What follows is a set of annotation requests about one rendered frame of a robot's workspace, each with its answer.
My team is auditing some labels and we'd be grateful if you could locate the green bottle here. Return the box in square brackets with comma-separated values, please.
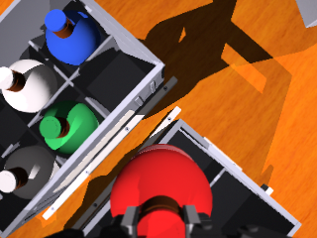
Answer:
[40, 100, 105, 155]

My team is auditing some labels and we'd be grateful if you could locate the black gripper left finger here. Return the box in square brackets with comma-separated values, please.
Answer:
[44, 206, 140, 238]

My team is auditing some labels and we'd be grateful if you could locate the red bottle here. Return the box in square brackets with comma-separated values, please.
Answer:
[110, 144, 213, 238]

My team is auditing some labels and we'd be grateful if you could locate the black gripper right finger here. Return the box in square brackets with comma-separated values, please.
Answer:
[182, 204, 293, 238]

